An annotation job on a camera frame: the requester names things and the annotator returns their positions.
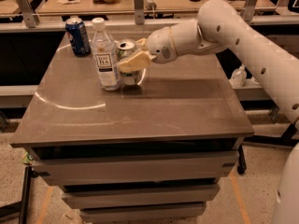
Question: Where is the clear tea plastic bottle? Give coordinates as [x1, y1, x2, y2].
[91, 18, 121, 91]

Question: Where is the left sanitizer bottle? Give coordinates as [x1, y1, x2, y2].
[230, 64, 247, 88]

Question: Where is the blue pepsi can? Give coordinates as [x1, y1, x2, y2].
[65, 17, 91, 57]

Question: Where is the sanitizer bottle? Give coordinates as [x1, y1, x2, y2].
[251, 77, 260, 85]
[230, 64, 247, 88]

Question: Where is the green white 7up can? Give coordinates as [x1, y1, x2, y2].
[117, 38, 144, 86]

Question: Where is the right sanitizer bottle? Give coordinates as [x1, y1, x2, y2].
[251, 77, 260, 85]

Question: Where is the metal bracket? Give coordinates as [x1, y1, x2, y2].
[134, 0, 144, 25]
[15, 0, 39, 28]
[240, 0, 258, 21]

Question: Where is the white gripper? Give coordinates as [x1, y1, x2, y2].
[119, 27, 178, 73]

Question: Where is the left metal bracket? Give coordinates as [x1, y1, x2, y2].
[15, 0, 39, 28]

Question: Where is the right metal bracket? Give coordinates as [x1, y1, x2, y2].
[240, 0, 258, 21]

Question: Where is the middle metal bracket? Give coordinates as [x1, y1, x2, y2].
[134, 0, 144, 25]

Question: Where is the grey drawer cabinet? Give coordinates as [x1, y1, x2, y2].
[11, 41, 252, 223]

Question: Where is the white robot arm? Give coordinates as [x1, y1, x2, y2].
[119, 0, 299, 129]

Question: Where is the white power strip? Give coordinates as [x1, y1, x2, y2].
[144, 0, 156, 10]

